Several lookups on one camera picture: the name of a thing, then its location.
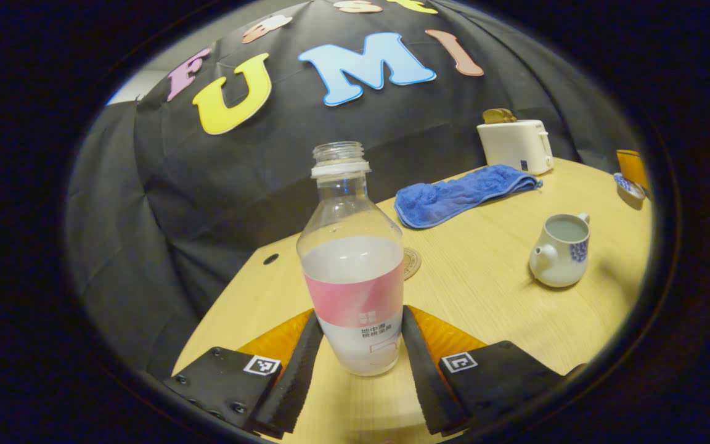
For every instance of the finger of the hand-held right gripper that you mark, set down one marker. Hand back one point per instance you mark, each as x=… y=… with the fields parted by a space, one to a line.
x=631 y=165

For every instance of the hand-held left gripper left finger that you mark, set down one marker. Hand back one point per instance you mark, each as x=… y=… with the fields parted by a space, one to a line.
x=296 y=382

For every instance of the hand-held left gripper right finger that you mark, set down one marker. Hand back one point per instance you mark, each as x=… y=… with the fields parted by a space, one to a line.
x=423 y=382

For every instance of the clear pink-label water bottle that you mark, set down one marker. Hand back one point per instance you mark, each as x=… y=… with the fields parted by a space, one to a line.
x=352 y=277

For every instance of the round woven coaster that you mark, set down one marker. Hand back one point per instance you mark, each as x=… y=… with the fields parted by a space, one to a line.
x=412 y=264

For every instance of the white blue-patterned teacup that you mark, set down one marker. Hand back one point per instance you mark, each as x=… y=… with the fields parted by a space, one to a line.
x=561 y=265

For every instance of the white toaster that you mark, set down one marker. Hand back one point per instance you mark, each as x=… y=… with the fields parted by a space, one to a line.
x=515 y=148

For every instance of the black table grommet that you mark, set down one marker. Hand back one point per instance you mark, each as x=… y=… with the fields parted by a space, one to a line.
x=270 y=259

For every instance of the brown toast slice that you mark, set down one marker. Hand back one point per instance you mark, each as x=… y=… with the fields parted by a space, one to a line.
x=508 y=116
x=492 y=116

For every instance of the blue towel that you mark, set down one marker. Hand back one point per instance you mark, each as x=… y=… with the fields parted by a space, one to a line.
x=453 y=197

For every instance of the black backdrop cloth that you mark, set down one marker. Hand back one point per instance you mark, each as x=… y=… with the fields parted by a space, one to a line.
x=207 y=185

